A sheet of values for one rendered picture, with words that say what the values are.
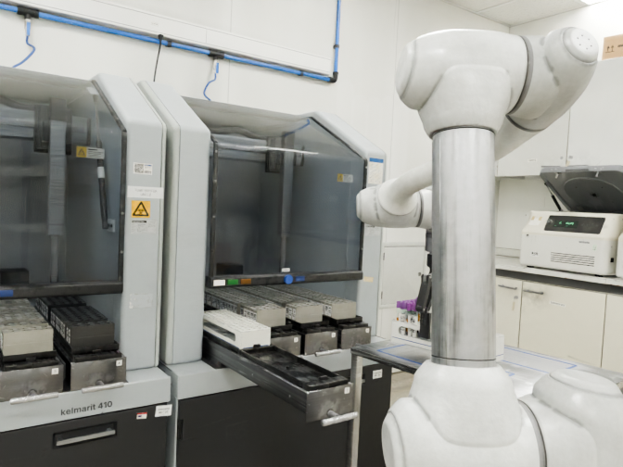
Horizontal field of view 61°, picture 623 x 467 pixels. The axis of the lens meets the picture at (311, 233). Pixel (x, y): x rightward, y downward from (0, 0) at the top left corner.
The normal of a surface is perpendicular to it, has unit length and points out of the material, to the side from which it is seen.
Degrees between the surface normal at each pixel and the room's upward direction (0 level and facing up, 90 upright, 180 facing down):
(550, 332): 90
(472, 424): 77
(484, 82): 87
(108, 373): 90
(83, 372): 90
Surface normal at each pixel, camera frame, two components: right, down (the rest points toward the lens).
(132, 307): 0.58, 0.07
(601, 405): 0.04, -0.48
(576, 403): -0.33, -0.55
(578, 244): -0.83, -0.01
